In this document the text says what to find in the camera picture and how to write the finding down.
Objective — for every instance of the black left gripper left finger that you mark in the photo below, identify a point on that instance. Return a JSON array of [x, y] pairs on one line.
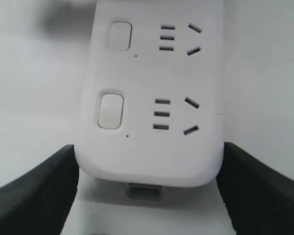
[[39, 202]]

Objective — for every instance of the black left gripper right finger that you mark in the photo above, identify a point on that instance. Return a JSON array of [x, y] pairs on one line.
[[259, 200]]

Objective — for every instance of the white five-outlet power strip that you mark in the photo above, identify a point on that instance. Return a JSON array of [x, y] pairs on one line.
[[151, 111]]

